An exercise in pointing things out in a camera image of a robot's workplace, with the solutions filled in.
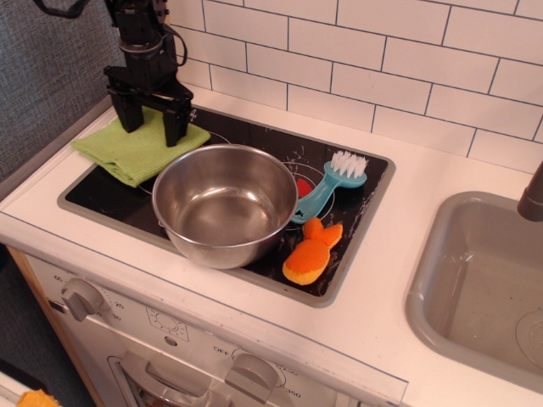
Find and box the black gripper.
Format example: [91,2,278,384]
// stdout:
[104,36,193,148]

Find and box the green cloth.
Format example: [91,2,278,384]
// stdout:
[71,108,210,187]

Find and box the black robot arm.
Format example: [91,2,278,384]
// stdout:
[104,1,193,147]

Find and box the stainless steel bowl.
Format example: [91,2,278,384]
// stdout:
[152,143,298,269]

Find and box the black toy stovetop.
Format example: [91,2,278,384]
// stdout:
[58,108,395,307]

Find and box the grey left timer knob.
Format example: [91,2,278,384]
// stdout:
[61,278,104,321]

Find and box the blue dish brush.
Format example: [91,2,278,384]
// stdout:
[292,151,368,225]

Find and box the orange plush fish toy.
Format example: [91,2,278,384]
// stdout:
[283,217,343,286]

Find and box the grey right oven knob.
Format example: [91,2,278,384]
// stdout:
[225,354,279,404]

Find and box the orange object bottom left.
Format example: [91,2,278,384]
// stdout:
[16,389,60,407]

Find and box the grey plastic sink basin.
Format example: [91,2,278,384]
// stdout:
[406,192,542,393]

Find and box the grey faucet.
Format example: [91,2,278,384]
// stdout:
[517,162,543,222]

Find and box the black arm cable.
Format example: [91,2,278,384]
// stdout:
[33,0,188,67]

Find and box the oven door handle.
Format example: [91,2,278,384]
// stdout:
[144,360,211,397]

